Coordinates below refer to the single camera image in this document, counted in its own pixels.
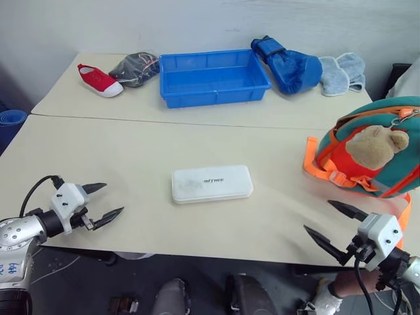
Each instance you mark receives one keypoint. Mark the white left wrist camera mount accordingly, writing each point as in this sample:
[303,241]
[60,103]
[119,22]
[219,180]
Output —
[67,200]

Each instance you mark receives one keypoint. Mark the grey rounded shape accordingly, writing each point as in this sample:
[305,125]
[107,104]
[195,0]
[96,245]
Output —
[170,298]

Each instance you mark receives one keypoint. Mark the blue rolled foam mat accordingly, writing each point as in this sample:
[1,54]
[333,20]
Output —
[10,128]

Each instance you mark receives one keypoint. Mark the black rounded shape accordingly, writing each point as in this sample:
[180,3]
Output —
[251,297]

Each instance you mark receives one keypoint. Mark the green and orange backpack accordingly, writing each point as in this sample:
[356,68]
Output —
[403,157]

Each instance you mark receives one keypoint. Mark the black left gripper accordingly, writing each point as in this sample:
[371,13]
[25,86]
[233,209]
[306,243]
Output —
[82,219]

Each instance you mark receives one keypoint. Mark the white gloved person hand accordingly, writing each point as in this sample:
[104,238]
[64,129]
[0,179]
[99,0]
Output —
[328,300]

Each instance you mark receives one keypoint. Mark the bare person forearm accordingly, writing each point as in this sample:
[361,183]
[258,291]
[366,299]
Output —
[351,283]

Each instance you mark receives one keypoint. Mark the white rectangular case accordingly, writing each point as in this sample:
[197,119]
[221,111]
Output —
[211,183]

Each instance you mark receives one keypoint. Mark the blue boxing glove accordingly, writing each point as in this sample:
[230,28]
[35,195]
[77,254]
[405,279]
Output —
[288,67]

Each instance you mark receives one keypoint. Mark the red and white shoe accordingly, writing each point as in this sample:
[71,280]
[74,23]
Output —
[98,81]

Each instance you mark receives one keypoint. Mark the blue plastic bin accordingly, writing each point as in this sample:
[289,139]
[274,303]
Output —
[210,77]

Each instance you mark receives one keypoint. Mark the tan plush bear charm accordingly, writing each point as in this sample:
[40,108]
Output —
[370,151]

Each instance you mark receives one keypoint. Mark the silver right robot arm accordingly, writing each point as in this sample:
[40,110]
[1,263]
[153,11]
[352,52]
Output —
[398,267]

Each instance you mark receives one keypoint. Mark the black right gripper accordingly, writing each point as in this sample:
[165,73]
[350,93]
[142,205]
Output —
[362,252]

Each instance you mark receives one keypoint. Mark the dark bagged cloth bundle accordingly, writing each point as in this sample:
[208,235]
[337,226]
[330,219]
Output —
[134,70]

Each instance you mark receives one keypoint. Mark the light blue mitten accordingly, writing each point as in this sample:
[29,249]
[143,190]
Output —
[341,73]

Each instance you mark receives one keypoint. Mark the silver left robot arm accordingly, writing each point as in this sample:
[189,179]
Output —
[19,236]

